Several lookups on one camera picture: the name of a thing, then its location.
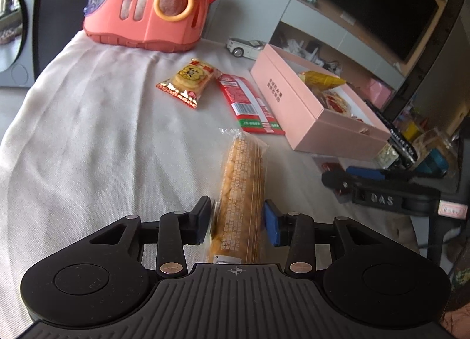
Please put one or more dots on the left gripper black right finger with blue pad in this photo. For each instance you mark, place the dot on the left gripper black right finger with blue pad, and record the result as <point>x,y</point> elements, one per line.
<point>300,233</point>

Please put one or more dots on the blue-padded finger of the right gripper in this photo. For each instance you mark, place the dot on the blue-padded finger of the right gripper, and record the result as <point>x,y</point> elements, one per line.
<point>363,172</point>

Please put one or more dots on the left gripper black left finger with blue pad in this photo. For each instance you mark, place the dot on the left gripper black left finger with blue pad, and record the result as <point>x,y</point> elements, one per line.
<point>172,232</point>

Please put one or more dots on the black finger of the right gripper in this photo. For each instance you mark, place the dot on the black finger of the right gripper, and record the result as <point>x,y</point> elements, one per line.
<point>338,180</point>

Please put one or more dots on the clear-wrapped cracker sleeve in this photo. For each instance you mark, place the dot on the clear-wrapped cracker sleeve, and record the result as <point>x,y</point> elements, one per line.
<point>238,219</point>

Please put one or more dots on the red green snack packet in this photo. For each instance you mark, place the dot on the red green snack packet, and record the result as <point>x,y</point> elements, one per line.
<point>250,111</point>

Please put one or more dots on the small red sauce packet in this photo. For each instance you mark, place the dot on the small red sauce packet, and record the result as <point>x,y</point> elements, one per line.
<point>327,164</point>

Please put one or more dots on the teal bottle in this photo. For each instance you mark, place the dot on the teal bottle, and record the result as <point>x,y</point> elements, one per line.
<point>434,165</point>

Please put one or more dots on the pink open storage box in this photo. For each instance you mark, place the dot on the pink open storage box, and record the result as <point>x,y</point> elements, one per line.
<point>308,125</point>

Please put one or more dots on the red snack packet in box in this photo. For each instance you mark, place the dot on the red snack packet in box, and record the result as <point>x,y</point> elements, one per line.
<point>336,103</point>

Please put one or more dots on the yellow snack packet in box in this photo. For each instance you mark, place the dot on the yellow snack packet in box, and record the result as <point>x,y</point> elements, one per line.
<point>320,81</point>

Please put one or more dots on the white tablecloth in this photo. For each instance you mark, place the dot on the white tablecloth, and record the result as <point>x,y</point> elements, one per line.
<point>95,140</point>

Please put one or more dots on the orange rice cracker packet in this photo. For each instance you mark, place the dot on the orange rice cracker packet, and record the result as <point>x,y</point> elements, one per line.
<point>189,83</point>

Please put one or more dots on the white toy car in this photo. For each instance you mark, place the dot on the white toy car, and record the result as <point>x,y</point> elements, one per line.
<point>241,48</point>

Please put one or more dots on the coral toy carrier case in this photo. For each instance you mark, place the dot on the coral toy carrier case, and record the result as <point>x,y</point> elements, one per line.
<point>160,25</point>

